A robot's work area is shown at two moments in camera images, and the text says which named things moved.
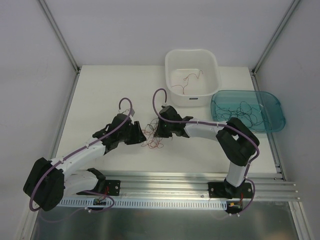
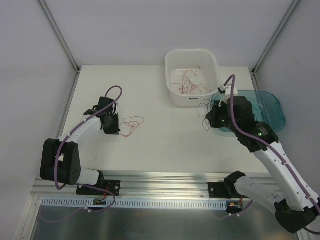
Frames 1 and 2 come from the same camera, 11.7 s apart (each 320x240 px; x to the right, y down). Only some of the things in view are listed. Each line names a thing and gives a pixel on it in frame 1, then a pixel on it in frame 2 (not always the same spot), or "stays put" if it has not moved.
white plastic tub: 191,76 stays put
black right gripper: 161,127 -> 213,118
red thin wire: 150,139 -> 205,115
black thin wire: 149,124 -> 210,101
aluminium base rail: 265,185 stays put
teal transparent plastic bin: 260,111 stays put
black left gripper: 133,131 -> 113,124
